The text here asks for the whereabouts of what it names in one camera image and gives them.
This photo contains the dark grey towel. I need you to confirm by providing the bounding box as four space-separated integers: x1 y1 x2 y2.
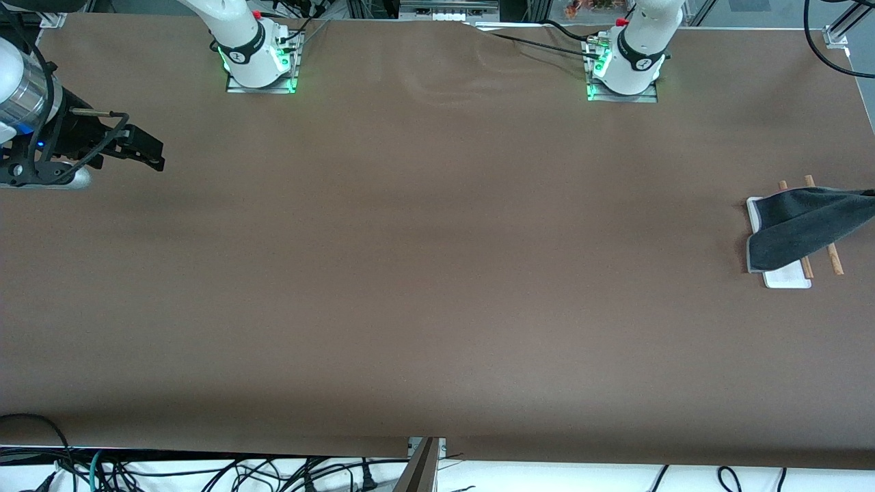
746 186 875 274

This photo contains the white rack with wooden rods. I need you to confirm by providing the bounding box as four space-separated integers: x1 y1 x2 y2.
746 176 845 290

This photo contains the aluminium corner profile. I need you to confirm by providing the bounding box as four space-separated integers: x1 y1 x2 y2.
38 0 70 29
823 0 875 49

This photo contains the brown table cover sheet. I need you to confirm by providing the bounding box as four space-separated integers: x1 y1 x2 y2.
0 12 875 471

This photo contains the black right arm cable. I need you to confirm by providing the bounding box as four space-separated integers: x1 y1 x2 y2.
0 10 131 185

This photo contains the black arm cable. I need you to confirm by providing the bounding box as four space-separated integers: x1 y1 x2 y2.
0 10 131 185
803 0 875 80

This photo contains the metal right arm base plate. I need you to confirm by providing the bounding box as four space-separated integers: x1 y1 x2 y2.
225 31 302 95

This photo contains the thick black floor cable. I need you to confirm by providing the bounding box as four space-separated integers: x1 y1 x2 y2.
0 413 75 492

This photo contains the long black table cable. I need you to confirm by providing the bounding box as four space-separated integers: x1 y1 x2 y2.
472 24 606 62

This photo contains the grey camera stand post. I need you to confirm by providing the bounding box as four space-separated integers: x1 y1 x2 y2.
393 437 442 492

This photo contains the short black table cable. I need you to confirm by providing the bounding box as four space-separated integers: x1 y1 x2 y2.
540 18 602 43

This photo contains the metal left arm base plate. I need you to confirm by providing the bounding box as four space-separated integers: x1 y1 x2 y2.
586 38 661 104

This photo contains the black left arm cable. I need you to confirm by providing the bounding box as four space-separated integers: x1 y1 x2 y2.
803 0 875 80

